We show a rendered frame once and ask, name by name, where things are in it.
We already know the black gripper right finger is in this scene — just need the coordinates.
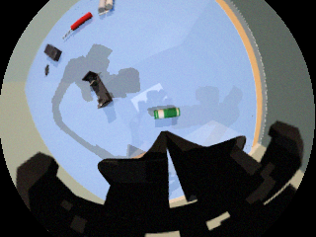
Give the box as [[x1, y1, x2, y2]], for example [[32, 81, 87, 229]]
[[165, 130, 246, 202]]

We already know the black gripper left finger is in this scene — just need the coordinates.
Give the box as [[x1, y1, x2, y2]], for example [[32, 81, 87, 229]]
[[98, 130, 170, 200]]

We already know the black rectangular bar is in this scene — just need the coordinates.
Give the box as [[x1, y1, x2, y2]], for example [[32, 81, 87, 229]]
[[44, 44, 60, 62]]

